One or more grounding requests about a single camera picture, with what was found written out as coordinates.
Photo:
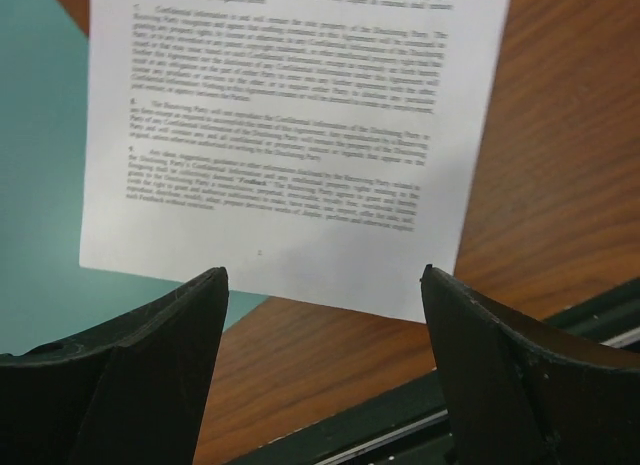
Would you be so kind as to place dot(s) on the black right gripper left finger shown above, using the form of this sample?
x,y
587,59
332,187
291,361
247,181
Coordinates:
x,y
131,390

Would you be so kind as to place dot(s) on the teal file folder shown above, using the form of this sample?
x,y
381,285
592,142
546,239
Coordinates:
x,y
45,294

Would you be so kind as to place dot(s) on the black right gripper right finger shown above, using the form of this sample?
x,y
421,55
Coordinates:
x,y
519,391

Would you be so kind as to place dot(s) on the printed paper sheet bottom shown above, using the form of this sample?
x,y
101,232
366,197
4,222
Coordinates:
x,y
320,150

